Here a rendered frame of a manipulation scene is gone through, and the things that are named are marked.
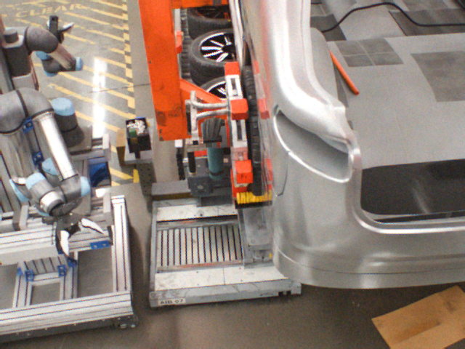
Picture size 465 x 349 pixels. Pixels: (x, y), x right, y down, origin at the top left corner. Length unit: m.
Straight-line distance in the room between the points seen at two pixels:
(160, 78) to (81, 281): 1.19
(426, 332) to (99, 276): 1.76
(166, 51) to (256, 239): 1.14
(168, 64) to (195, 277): 1.19
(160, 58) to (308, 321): 1.62
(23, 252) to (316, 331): 1.53
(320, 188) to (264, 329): 1.42
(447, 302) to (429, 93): 1.15
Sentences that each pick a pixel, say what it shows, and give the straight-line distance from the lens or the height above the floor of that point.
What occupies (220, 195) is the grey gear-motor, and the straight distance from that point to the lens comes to 3.72.
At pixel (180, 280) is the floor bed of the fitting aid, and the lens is 3.28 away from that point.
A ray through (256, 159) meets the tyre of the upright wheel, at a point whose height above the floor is 0.92.
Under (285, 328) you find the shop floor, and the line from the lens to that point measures 3.14.
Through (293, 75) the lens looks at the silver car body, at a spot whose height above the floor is 1.65.
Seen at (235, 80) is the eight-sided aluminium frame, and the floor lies 1.11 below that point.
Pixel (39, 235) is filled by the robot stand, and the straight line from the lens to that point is 2.75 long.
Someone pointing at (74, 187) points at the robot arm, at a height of 1.14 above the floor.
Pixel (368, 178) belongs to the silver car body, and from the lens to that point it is 2.59.
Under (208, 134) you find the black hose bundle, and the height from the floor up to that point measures 1.00.
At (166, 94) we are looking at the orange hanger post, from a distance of 3.31.
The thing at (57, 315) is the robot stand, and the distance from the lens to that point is 3.09.
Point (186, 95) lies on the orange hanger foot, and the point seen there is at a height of 0.81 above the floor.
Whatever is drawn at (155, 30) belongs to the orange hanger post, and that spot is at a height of 1.24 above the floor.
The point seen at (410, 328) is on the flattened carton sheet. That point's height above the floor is 0.01.
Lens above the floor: 2.57
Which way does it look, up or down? 39 degrees down
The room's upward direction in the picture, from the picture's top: 4 degrees counter-clockwise
